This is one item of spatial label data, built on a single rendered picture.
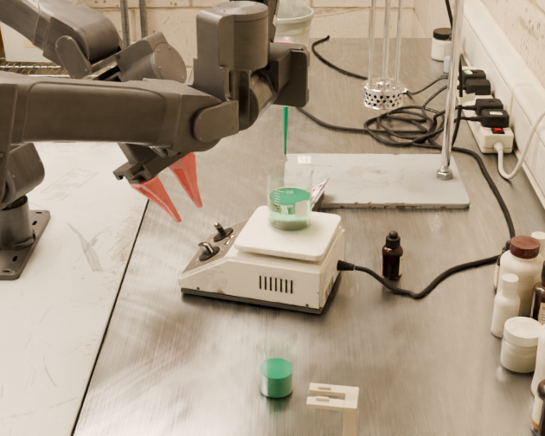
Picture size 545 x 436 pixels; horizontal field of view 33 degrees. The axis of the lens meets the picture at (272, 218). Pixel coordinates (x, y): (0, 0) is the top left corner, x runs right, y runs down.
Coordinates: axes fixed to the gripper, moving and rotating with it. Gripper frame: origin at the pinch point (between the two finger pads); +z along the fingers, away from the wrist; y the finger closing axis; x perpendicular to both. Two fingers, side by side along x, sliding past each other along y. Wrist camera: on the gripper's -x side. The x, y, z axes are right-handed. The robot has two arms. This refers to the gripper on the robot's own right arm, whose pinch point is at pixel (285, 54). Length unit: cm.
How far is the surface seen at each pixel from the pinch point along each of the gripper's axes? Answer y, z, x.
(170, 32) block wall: 108, 214, 61
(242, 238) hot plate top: 4.1, -5.1, 23.5
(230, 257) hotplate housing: 5.1, -7.0, 25.5
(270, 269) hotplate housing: -0.4, -7.4, 26.2
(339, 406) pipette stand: -17.0, -39.5, 20.1
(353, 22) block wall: 41, 233, 57
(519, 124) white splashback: -27, 54, 25
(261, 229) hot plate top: 2.5, -2.1, 23.5
